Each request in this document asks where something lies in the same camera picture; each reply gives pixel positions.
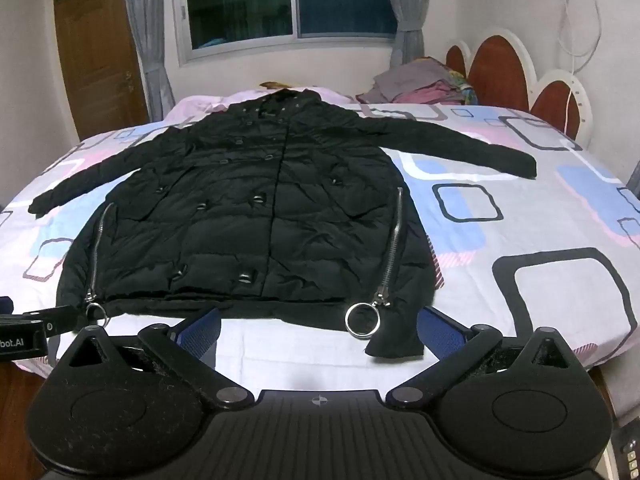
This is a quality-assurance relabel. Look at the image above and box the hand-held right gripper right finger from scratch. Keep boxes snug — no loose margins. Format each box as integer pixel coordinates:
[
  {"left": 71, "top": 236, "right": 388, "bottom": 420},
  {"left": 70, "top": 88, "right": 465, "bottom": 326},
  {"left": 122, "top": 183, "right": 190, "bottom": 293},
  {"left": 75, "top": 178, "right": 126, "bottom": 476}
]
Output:
[{"left": 385, "top": 306, "right": 586, "bottom": 408}]

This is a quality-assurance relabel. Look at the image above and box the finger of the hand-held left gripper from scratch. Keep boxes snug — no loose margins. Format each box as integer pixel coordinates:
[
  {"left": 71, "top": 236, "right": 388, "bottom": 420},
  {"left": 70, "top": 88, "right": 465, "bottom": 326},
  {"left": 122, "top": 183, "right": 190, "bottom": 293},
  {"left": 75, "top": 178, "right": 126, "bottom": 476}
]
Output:
[{"left": 0, "top": 297, "right": 77, "bottom": 335}]

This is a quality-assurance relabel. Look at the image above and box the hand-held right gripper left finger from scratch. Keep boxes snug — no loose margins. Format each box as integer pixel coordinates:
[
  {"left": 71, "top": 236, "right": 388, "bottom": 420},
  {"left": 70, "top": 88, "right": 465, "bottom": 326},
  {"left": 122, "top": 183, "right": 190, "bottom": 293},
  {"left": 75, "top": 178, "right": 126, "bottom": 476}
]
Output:
[{"left": 56, "top": 306, "right": 256, "bottom": 408}]

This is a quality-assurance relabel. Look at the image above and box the black padded jacket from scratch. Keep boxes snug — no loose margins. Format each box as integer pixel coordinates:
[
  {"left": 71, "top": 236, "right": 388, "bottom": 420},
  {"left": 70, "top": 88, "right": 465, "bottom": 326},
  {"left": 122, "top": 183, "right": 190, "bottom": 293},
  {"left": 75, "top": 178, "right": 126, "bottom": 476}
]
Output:
[{"left": 27, "top": 87, "right": 538, "bottom": 358}]

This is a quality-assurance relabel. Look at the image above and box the pile of folded clothes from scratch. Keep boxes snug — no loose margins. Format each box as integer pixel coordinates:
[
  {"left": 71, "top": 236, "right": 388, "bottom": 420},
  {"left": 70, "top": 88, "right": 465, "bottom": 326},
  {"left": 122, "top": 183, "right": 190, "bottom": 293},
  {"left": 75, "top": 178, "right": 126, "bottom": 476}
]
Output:
[{"left": 356, "top": 57, "right": 477, "bottom": 107}]

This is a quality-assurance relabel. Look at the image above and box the patterned pink blue bedsheet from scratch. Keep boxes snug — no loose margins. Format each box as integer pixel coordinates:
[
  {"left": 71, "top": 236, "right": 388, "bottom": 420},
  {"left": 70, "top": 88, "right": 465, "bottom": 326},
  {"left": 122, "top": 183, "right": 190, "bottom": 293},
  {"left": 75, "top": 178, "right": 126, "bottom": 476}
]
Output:
[{"left": 0, "top": 87, "right": 640, "bottom": 421}]

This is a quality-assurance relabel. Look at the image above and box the grey device with buttons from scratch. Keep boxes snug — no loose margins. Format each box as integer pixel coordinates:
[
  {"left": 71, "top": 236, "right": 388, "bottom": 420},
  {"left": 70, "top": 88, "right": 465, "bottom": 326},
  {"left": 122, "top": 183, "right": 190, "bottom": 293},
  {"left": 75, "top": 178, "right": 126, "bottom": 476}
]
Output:
[{"left": 606, "top": 417, "right": 640, "bottom": 480}]

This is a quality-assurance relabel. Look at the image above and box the brown wooden door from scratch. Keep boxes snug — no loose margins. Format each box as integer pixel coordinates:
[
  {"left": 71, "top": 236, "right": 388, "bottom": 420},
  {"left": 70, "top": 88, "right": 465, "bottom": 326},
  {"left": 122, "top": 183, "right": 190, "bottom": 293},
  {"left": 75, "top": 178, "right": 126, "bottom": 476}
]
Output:
[{"left": 54, "top": 0, "right": 151, "bottom": 143}]

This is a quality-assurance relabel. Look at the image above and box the grey curtain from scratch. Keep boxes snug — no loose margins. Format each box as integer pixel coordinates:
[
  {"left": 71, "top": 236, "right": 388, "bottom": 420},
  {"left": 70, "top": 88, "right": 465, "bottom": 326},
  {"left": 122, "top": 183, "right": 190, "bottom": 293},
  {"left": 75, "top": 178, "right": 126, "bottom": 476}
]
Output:
[
  {"left": 380, "top": 0, "right": 427, "bottom": 68},
  {"left": 121, "top": 0, "right": 176, "bottom": 123}
]

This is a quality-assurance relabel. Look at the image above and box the white cable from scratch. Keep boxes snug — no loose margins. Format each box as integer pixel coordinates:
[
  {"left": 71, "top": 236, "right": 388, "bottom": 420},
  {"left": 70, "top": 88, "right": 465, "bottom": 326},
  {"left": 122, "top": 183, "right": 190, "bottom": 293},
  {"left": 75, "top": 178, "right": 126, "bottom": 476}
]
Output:
[{"left": 556, "top": 0, "right": 602, "bottom": 136}]

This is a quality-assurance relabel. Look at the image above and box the window with white frame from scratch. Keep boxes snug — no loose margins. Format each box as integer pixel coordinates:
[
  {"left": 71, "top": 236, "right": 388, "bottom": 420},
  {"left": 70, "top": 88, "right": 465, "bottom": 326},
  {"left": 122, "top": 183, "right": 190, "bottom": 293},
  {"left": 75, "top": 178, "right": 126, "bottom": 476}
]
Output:
[{"left": 172, "top": 0, "right": 407, "bottom": 64}]

